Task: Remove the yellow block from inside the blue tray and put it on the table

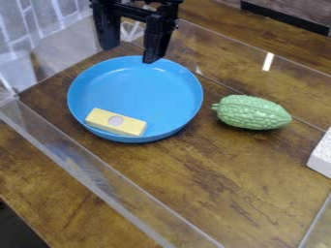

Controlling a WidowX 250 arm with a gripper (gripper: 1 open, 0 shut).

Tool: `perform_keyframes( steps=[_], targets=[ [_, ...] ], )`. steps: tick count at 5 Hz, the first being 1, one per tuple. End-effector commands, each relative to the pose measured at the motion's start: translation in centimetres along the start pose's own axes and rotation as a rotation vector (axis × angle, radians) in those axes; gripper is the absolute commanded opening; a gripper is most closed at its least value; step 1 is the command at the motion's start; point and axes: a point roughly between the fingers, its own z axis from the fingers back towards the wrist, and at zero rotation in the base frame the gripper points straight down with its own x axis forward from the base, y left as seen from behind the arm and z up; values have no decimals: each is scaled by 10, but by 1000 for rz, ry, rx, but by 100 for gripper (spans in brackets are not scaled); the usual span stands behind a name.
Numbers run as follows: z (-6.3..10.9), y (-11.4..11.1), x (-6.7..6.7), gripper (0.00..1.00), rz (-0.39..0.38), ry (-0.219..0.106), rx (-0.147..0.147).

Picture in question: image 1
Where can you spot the dark baseboard strip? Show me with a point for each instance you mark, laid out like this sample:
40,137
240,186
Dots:
288,19

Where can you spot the green bitter gourd toy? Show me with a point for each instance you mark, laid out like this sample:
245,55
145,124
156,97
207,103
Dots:
251,113

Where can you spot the blue round tray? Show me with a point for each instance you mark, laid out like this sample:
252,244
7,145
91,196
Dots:
160,93

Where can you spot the white speckled foam block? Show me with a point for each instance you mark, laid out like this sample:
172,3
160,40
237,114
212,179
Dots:
319,161

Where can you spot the yellow wooden block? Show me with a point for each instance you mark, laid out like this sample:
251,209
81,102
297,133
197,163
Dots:
115,123

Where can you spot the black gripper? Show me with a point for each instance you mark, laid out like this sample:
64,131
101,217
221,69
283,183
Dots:
160,24

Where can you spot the clear acrylic enclosure wall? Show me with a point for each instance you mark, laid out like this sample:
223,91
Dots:
213,187

